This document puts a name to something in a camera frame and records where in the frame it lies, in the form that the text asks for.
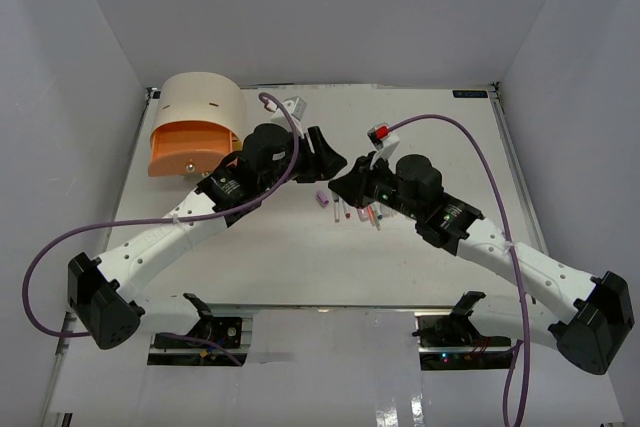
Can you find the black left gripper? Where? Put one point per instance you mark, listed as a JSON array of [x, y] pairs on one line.
[[325, 163]]

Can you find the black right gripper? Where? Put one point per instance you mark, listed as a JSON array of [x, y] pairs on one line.
[[352, 186]]

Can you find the white marker red cap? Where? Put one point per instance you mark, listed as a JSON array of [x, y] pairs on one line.
[[345, 209]]

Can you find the orange top drawer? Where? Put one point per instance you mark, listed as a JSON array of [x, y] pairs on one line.
[[189, 147]]

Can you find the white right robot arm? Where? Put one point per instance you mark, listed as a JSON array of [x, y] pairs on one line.
[[584, 317]]

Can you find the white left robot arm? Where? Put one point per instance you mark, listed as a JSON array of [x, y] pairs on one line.
[[106, 292]]

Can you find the purple highlighter body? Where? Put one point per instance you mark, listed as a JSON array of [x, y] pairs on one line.
[[363, 215]]

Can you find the purple highlighter cap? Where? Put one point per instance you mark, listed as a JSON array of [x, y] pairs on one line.
[[322, 198]]

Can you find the thin orange highlighter pen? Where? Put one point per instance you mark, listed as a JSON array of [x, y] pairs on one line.
[[373, 218]]

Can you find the dark table corner label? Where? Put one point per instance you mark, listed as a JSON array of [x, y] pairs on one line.
[[469, 94]]

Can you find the cream round drawer cabinet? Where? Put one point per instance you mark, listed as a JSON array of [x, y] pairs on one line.
[[202, 97]]

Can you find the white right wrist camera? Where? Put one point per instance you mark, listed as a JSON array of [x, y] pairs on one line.
[[385, 142]]

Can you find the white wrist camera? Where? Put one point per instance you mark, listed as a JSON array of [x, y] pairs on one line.
[[295, 106], [385, 142]]

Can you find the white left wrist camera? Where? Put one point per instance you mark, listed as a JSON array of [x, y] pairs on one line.
[[295, 106]]

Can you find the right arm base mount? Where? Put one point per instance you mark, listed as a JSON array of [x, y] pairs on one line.
[[447, 344]]

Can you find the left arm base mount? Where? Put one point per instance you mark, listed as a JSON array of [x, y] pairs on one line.
[[213, 342]]

